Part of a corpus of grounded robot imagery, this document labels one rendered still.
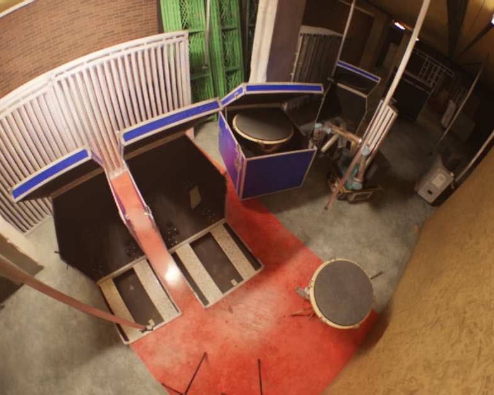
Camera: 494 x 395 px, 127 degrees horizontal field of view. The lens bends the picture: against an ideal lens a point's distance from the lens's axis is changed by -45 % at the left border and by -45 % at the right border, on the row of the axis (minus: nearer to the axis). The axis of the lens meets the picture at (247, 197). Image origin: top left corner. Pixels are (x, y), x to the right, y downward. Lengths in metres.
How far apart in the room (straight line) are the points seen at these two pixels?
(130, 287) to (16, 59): 3.89
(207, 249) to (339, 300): 1.72
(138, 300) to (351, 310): 2.32
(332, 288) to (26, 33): 5.23
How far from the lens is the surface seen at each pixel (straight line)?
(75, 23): 4.28
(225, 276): 2.78
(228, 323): 2.69
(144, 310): 2.83
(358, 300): 2.29
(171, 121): 1.76
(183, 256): 2.76
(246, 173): 2.74
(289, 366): 2.80
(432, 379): 1.87
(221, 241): 2.84
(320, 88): 2.85
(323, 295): 2.12
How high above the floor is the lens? 2.68
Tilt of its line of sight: 52 degrees down
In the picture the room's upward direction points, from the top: 10 degrees clockwise
